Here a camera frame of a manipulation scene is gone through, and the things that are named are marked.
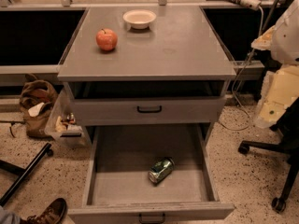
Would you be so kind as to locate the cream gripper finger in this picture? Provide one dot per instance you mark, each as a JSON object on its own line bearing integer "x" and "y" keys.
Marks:
{"x": 279, "y": 91}
{"x": 263, "y": 42}

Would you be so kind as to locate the green soda can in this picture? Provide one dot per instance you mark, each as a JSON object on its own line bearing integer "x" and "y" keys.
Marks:
{"x": 160, "y": 170}

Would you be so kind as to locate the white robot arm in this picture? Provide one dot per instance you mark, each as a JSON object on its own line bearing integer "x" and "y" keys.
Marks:
{"x": 285, "y": 39}

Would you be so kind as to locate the closed top drawer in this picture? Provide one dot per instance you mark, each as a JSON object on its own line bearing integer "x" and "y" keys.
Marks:
{"x": 90, "y": 112}

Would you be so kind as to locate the grey drawer cabinet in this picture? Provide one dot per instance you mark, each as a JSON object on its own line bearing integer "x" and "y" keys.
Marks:
{"x": 177, "y": 56}

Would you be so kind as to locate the open middle drawer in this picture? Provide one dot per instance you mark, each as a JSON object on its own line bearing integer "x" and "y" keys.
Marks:
{"x": 119, "y": 191}

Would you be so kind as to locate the white bowl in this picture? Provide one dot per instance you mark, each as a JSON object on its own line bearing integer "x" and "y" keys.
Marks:
{"x": 140, "y": 18}

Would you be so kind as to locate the red apple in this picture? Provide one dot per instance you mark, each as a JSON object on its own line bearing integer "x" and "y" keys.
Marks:
{"x": 106, "y": 39}

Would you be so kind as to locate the clear plastic storage bin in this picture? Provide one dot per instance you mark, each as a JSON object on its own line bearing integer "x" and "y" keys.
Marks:
{"x": 62, "y": 125}

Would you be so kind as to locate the brown leather shoe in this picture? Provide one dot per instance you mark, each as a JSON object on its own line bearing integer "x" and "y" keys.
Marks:
{"x": 53, "y": 214}

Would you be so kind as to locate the black metal stand leg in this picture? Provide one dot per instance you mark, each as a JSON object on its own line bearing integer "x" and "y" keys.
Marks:
{"x": 22, "y": 173}

